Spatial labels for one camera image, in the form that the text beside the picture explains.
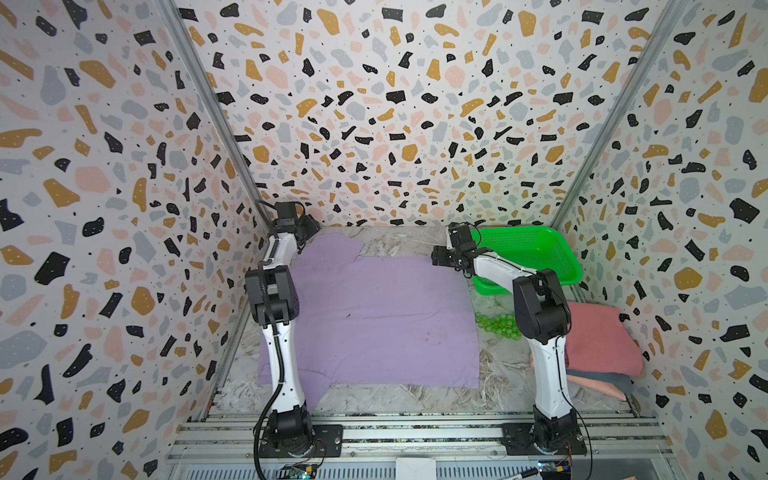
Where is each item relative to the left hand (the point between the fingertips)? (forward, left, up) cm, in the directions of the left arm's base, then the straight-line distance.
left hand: (314, 217), depth 108 cm
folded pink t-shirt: (-45, -89, -7) cm, 100 cm away
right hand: (-12, -44, -3) cm, 45 cm away
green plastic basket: (-7, -81, -10) cm, 82 cm away
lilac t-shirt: (-34, -23, -14) cm, 44 cm away
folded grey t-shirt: (-56, -91, -9) cm, 107 cm away
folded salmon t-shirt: (-57, -87, -11) cm, 105 cm away
